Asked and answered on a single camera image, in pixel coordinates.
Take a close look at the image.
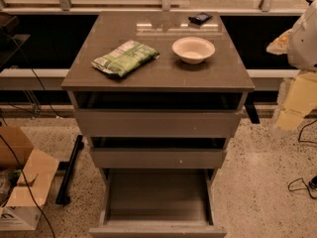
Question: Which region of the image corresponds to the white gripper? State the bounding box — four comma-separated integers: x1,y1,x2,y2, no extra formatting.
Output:
271,71,317,137

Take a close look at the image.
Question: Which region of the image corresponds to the green jalapeno chip bag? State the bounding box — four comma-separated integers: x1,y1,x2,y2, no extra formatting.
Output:
91,40,159,77

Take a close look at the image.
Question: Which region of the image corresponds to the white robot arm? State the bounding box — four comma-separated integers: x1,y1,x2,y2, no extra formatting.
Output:
266,0,317,136

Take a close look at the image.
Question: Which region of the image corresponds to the grey drawer cabinet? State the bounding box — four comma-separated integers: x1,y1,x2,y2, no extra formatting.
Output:
60,10,256,238

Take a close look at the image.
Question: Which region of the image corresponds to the open bottom drawer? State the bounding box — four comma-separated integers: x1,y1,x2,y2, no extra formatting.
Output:
89,169,226,238

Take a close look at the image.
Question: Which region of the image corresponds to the top drawer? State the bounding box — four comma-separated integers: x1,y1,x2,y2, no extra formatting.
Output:
74,92,242,138

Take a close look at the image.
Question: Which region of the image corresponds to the middle drawer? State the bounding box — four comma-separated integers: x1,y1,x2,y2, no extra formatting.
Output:
90,137,227,169

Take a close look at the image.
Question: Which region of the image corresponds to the black table leg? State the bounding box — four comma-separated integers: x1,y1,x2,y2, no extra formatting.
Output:
245,93,260,124

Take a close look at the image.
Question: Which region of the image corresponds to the white bowl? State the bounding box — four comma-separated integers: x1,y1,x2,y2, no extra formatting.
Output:
172,37,215,64

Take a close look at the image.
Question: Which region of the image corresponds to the black phone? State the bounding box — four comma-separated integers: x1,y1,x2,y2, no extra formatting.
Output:
188,12,212,26

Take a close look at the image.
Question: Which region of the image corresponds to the black metal bar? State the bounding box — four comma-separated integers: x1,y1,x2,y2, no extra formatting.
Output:
55,135,84,205

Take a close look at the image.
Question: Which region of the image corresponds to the cardboard box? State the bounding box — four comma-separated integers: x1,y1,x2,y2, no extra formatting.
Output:
0,126,59,231

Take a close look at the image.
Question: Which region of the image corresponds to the black cable on right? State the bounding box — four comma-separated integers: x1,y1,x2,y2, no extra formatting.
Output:
287,118,317,200

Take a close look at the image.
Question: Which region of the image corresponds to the black cable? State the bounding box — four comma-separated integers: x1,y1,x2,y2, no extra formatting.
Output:
0,33,63,238
287,118,317,200

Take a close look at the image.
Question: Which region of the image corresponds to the black cable on left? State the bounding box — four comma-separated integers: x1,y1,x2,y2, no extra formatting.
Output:
0,33,63,238

